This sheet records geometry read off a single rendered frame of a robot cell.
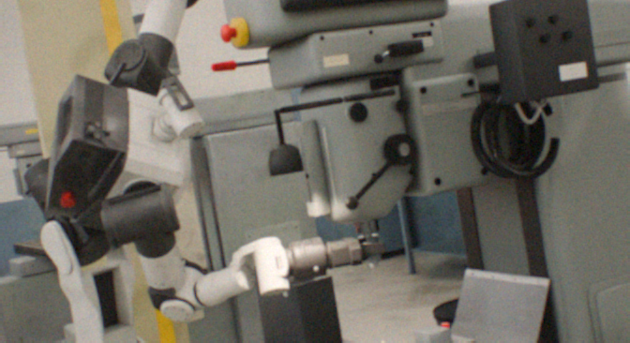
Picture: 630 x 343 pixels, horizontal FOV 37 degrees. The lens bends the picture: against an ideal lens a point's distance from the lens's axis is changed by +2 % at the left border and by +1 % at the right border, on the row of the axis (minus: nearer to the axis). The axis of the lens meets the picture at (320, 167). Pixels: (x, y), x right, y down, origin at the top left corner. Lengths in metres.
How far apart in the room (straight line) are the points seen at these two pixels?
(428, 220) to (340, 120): 7.60
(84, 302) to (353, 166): 0.79
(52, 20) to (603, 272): 2.27
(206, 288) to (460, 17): 0.85
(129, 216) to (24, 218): 8.99
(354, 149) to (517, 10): 0.44
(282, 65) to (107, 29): 1.72
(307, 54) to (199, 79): 9.66
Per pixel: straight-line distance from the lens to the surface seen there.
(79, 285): 2.34
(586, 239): 2.23
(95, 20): 3.70
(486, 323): 2.34
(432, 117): 2.06
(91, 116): 2.08
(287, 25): 1.90
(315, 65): 1.93
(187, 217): 10.52
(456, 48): 2.12
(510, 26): 1.91
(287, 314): 2.51
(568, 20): 1.99
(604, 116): 2.28
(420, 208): 9.63
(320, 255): 2.04
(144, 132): 2.11
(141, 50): 2.23
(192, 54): 11.60
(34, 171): 2.47
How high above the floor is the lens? 1.55
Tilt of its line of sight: 3 degrees down
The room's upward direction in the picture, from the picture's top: 9 degrees counter-clockwise
